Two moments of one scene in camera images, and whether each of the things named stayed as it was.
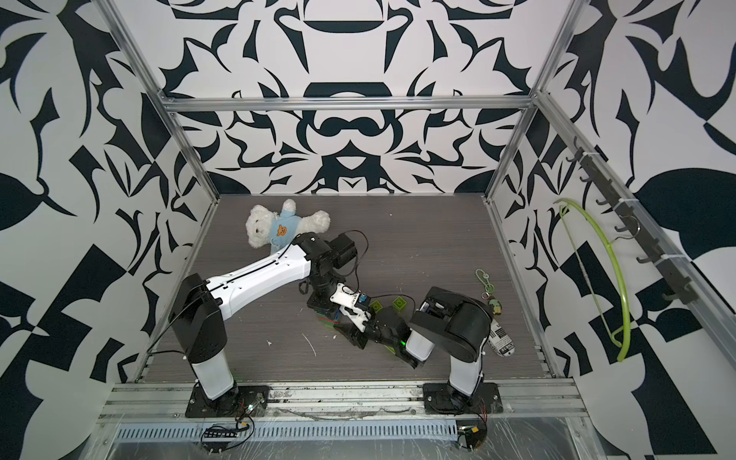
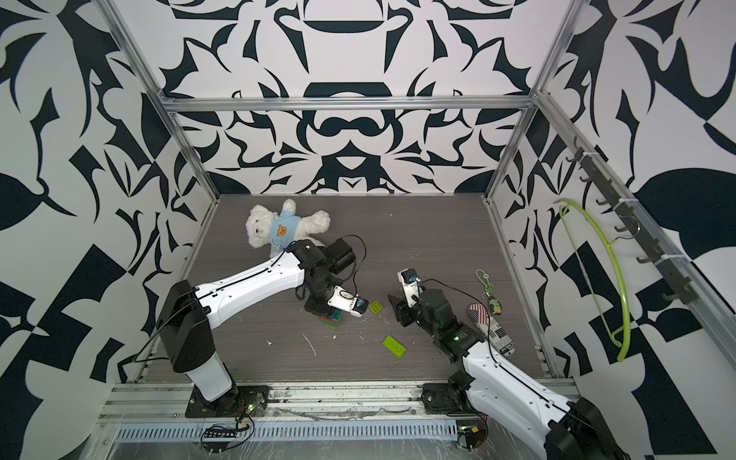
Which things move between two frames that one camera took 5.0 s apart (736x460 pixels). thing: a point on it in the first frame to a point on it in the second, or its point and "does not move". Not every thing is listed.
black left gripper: x=320 y=303 does not move
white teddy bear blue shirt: x=279 y=230 does not move
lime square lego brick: x=376 y=306 does not move
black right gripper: x=350 y=333 to x=401 y=310
